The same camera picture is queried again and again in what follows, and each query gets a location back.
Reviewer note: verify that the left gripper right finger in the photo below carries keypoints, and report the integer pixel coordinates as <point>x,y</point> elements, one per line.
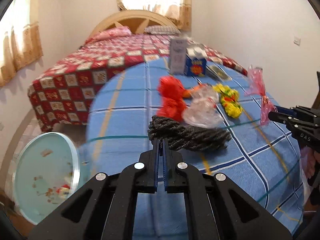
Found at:
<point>217,208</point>

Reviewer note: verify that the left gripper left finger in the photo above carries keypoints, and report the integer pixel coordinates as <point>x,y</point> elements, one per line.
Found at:
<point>105,206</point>

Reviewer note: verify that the pink cellophane wrapper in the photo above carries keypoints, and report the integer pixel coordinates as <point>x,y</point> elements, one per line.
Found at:
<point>257,87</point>

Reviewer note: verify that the dark grey yarn bundle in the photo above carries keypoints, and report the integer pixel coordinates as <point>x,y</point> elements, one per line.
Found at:
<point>191,138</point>

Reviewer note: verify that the red knitted cloth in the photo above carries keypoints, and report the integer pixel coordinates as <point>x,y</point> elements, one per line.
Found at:
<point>171,91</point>

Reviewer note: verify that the blue plaid tablecloth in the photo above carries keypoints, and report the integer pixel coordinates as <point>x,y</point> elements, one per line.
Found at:
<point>262,160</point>

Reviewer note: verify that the yellow green wrapper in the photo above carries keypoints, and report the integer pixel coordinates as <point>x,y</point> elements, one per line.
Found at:
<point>229,100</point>

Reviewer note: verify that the shiny foil packet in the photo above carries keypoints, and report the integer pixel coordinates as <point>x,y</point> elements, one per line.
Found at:
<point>215,72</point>

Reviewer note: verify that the clear plastic bag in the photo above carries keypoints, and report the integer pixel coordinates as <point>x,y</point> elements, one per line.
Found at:
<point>202,110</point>

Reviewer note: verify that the blue milk carton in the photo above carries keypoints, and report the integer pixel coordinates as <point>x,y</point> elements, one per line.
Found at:
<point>196,60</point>

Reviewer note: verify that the bed with red patterned cover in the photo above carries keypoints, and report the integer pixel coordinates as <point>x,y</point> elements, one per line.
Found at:
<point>64,92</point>

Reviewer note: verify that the white tall carton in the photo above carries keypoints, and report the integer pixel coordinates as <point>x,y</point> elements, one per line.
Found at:
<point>177,57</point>

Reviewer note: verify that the striped pillow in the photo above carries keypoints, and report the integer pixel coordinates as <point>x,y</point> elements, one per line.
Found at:
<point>161,30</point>

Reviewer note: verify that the pink pillow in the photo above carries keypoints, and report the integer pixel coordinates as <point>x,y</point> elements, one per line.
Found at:
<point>113,33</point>

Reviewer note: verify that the left window curtain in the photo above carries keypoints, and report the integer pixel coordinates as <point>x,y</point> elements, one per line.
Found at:
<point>20,38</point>

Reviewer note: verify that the beige wooden headboard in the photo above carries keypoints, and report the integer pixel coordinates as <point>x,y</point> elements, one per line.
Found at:
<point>135,20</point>

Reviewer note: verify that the white light switch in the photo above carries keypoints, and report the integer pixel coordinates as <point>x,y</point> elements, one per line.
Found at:
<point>297,41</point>

